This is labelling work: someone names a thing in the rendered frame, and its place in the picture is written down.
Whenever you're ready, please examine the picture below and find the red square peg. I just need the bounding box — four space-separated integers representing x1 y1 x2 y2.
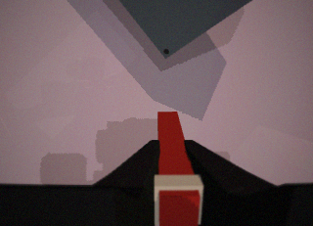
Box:
155 112 204 226

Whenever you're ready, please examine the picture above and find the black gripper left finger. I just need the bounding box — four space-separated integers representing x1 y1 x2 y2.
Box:
0 140 160 226

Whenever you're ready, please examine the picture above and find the grey sloped panel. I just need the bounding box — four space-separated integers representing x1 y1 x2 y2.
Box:
119 0 253 58

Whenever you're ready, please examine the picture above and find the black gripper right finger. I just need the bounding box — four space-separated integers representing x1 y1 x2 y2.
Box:
184 140 313 226

